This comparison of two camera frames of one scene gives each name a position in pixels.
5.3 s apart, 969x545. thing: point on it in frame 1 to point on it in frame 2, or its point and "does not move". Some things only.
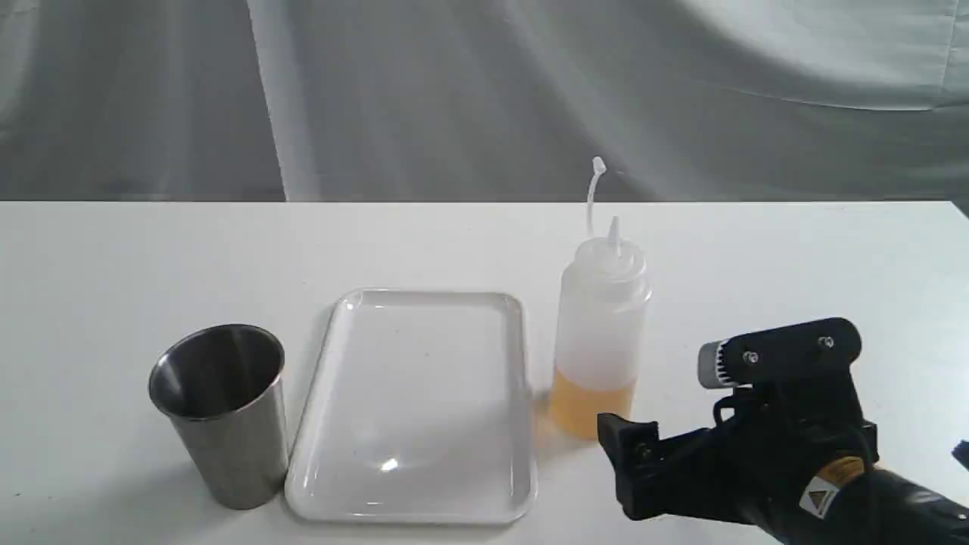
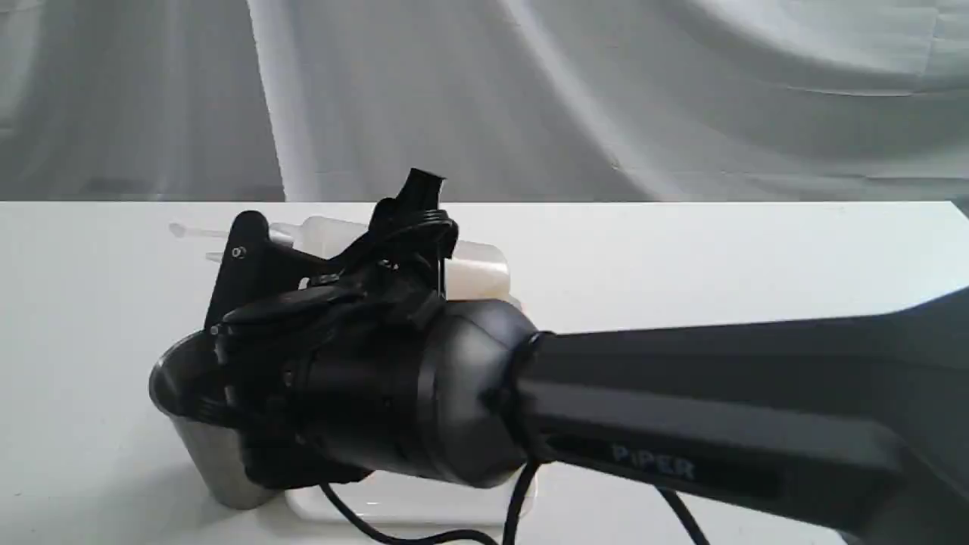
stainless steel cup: [221, 385] does not move
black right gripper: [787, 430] to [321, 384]
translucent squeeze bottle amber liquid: [603, 303] to [473, 270]
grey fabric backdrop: [484, 101] does not move
